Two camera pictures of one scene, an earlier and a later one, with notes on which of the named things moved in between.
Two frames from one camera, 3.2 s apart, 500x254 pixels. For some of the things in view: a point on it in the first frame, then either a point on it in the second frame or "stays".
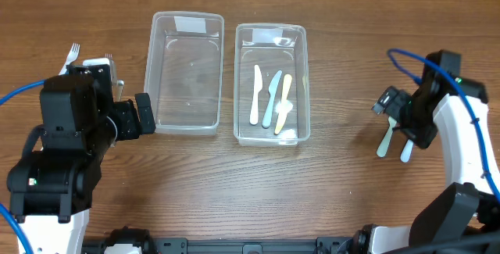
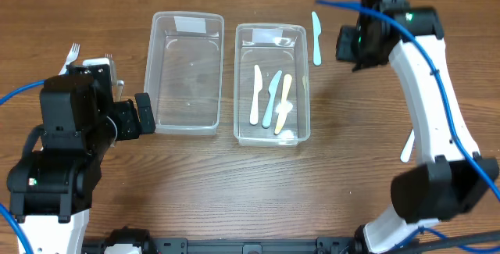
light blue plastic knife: (273, 92) stays
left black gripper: (127, 119) stays
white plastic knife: (258, 82) stays
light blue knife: (382, 148) → (317, 28)
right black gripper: (408, 127) → (348, 44)
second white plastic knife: (405, 154) stays
